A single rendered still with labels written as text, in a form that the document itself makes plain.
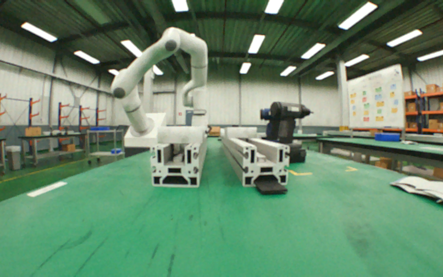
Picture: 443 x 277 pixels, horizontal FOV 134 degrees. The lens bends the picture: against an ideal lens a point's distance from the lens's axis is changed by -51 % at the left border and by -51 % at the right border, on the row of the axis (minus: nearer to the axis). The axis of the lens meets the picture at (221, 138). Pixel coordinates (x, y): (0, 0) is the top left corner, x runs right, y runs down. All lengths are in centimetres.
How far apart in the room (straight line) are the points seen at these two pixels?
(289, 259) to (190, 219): 14
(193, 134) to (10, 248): 41
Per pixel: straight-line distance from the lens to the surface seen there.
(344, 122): 892
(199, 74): 110
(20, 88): 885
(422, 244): 27
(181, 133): 45
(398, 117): 338
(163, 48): 96
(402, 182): 47
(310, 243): 22
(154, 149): 39
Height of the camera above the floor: 90
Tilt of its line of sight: 3 degrees down
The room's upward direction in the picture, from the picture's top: straight up
